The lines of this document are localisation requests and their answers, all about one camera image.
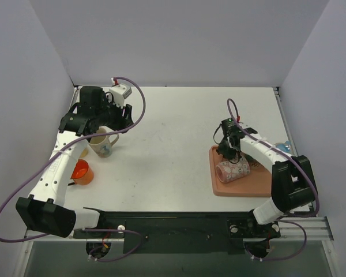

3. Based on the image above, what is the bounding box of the pink ghost pattern mug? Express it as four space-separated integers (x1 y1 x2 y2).
215 157 250 184

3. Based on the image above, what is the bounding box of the cream seahorse pattern mug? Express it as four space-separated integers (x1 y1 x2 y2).
88 134 119 158

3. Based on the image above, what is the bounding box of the yellow mug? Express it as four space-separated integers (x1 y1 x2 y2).
79 146 88 159

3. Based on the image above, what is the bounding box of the orange mug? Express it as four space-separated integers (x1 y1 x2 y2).
68 159 94 186

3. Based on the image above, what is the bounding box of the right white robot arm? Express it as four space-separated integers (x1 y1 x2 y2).
211 118 318 236

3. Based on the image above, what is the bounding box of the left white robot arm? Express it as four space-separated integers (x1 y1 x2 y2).
16 84 133 238

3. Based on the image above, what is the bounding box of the blue mug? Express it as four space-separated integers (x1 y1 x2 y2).
275 141 291 154

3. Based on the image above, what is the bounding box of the salmon pink tray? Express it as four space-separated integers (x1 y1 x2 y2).
209 145 272 197

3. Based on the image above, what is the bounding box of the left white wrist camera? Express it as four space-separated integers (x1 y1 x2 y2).
107 84 132 107

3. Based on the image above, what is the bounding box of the aluminium frame rail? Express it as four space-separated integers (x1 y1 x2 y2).
26 217 334 242

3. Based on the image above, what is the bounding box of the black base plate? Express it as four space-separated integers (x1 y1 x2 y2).
74 212 280 254

